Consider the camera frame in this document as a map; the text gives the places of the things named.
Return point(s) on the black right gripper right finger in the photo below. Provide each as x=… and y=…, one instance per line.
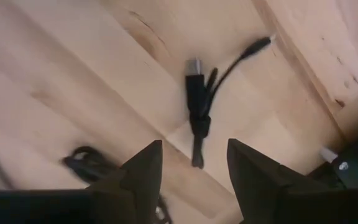
x=259, y=186

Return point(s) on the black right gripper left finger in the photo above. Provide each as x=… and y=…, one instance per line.
x=135, y=186

